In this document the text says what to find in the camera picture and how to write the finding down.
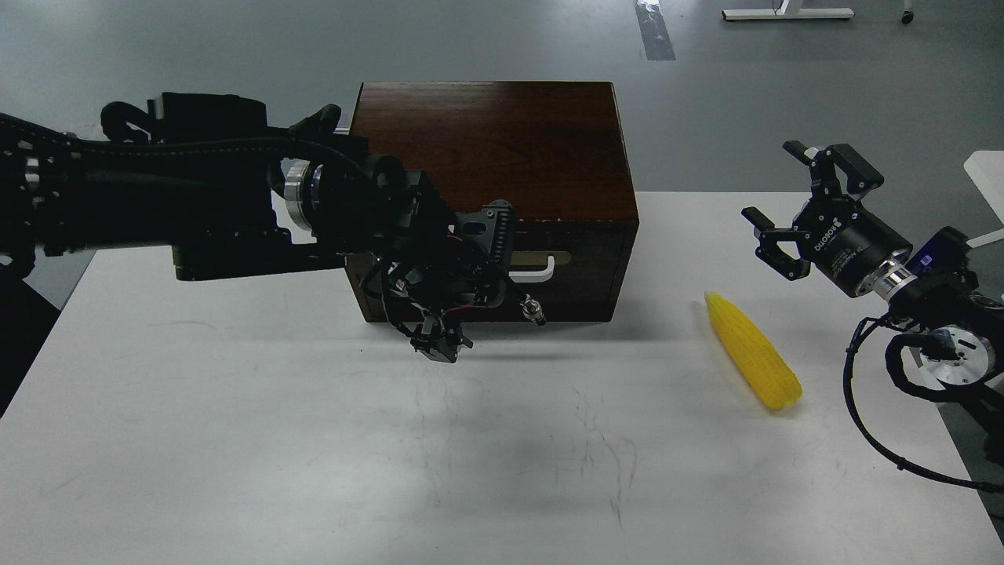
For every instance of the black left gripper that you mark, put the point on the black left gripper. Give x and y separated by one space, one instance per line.
440 262

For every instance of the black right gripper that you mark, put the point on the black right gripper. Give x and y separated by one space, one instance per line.
833 231

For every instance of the white drawer handle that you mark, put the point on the white drawer handle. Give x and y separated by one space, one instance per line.
539 275

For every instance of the dark wooden drawer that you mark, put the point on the dark wooden drawer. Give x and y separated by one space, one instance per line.
591 256

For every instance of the yellow corn cob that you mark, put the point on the yellow corn cob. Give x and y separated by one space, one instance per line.
767 374

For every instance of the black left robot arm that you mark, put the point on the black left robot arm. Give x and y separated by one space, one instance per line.
236 197

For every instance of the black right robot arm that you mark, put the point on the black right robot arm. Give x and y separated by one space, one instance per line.
947 341

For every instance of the dark wooden drawer cabinet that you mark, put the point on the dark wooden drawer cabinet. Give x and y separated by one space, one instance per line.
554 150

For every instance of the white table leg base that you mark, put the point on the white table leg base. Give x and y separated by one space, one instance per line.
787 10

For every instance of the grey floor tape strip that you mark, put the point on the grey floor tape strip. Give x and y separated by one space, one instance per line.
656 43

